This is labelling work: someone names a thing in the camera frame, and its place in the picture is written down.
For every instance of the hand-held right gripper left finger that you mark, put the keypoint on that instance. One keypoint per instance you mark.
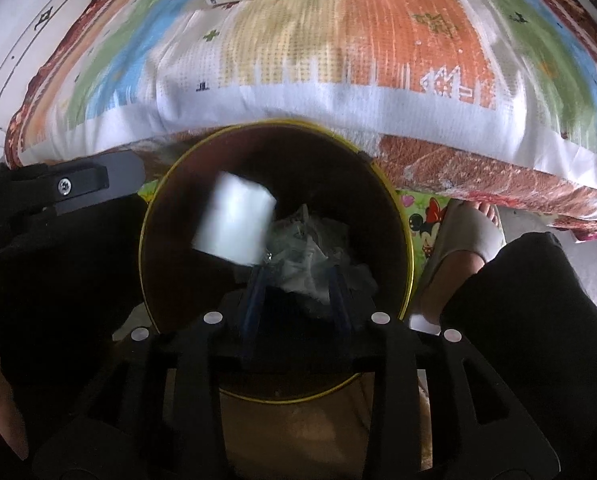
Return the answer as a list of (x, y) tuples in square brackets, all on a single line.
[(256, 305)]

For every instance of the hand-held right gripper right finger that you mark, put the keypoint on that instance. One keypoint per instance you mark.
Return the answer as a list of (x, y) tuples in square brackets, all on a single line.
[(339, 305)]

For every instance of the clear plastic bag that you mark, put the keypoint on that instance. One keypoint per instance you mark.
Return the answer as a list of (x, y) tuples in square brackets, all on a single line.
[(303, 255)]

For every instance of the white paper card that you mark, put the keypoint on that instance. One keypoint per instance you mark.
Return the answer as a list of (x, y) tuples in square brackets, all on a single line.
[(233, 220)]

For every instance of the brown bin with gold rim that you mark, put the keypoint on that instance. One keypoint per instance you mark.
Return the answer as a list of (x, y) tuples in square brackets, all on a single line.
[(328, 175)]

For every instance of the person's left forearm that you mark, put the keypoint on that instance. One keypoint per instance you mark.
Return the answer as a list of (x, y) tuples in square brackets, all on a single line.
[(1, 400)]

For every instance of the person's right foot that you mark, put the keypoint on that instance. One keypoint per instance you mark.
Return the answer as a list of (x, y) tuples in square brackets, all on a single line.
[(451, 280)]

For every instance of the white patterned bedsheet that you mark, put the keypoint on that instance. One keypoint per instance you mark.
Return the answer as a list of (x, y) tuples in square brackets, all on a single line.
[(28, 45)]

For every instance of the beige slipper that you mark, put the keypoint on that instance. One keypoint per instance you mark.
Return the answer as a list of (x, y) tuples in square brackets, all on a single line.
[(471, 235)]

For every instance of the striped colourful bedspread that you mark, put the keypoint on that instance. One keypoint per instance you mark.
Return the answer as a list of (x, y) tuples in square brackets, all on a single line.
[(478, 170)]

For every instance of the person's right leg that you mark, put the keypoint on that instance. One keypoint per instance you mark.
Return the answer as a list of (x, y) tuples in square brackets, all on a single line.
[(528, 360)]

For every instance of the striped colourful blanket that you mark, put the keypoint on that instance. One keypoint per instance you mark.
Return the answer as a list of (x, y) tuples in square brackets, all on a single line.
[(378, 35)]

